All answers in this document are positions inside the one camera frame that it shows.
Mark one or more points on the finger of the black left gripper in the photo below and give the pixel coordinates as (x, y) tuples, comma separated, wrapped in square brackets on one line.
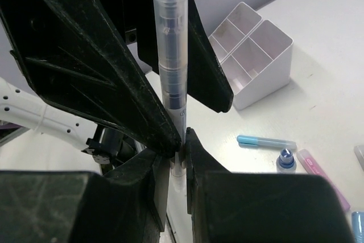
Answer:
[(207, 82)]

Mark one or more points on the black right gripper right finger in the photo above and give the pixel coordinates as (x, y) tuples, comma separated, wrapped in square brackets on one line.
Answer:
[(246, 207)]

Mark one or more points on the blue highlighter marker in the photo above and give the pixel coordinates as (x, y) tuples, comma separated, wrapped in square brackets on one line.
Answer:
[(266, 142)]

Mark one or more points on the blue transparent case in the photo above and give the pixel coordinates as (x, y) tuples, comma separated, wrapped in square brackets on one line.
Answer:
[(357, 220)]

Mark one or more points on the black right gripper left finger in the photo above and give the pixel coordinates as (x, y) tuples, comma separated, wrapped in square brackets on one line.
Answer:
[(128, 204)]

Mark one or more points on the white compartment organizer box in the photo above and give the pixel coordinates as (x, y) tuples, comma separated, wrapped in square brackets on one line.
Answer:
[(254, 54)]

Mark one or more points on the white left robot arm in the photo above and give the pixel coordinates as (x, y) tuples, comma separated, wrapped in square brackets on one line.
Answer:
[(30, 111)]

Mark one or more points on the small blue-capped bottle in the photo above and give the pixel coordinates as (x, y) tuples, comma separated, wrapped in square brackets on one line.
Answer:
[(286, 163)]

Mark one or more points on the clear dark pen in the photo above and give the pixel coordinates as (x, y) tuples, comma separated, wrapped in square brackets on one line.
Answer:
[(171, 21)]

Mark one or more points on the orange capped marker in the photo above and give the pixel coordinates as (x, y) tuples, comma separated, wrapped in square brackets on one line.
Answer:
[(359, 152)]

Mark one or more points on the purple pink case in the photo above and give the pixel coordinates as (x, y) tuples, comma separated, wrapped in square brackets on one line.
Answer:
[(313, 168)]

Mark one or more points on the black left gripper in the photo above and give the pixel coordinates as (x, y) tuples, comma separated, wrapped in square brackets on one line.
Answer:
[(74, 55)]

